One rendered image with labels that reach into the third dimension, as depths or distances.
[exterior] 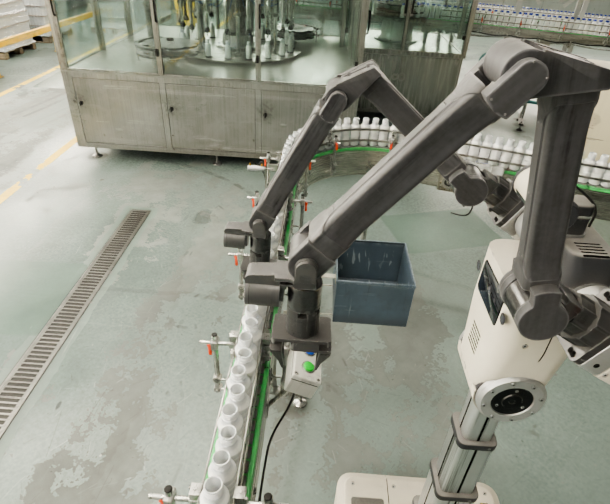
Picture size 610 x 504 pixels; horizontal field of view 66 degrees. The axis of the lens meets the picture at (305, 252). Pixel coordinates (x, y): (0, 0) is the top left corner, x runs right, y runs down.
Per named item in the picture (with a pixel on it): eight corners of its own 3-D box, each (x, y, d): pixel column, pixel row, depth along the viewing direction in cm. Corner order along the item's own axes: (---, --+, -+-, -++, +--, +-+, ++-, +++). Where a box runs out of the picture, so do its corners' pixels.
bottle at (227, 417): (218, 443, 117) (215, 400, 108) (242, 438, 119) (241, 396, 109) (221, 465, 113) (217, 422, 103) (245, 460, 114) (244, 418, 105)
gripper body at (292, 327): (329, 350, 81) (333, 318, 77) (271, 345, 81) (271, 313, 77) (330, 324, 86) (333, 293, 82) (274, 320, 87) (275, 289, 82)
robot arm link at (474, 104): (561, 83, 53) (527, 63, 62) (531, 46, 51) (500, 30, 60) (307, 296, 72) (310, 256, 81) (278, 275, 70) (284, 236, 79)
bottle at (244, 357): (248, 407, 127) (246, 364, 117) (230, 396, 129) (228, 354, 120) (261, 392, 131) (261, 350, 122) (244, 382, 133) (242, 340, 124)
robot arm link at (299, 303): (323, 287, 74) (323, 266, 79) (279, 284, 74) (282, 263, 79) (319, 320, 78) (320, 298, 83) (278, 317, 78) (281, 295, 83)
